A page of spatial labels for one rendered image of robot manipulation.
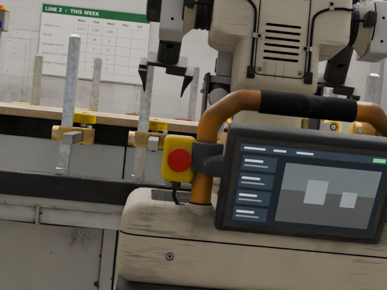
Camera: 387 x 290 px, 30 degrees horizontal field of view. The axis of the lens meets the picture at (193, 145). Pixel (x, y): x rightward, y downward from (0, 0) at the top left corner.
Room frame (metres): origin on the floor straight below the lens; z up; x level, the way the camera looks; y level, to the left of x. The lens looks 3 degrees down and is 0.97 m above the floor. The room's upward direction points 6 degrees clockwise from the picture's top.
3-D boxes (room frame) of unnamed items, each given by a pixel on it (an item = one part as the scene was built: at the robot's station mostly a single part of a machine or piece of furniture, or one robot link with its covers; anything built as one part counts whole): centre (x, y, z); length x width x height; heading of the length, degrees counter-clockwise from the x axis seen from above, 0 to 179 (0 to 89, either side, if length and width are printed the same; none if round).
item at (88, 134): (2.39, 0.40, 0.84); 0.14 x 0.06 x 0.05; 93
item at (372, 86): (2.43, -0.58, 0.90); 0.04 x 0.04 x 0.48; 3
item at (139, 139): (2.40, 0.15, 0.84); 0.14 x 0.06 x 0.05; 93
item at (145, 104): (2.40, 0.17, 0.87); 0.04 x 0.04 x 0.48; 3
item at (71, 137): (2.32, 0.38, 0.83); 0.43 x 0.03 x 0.04; 3
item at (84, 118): (2.52, 0.39, 0.85); 0.08 x 0.08 x 0.11
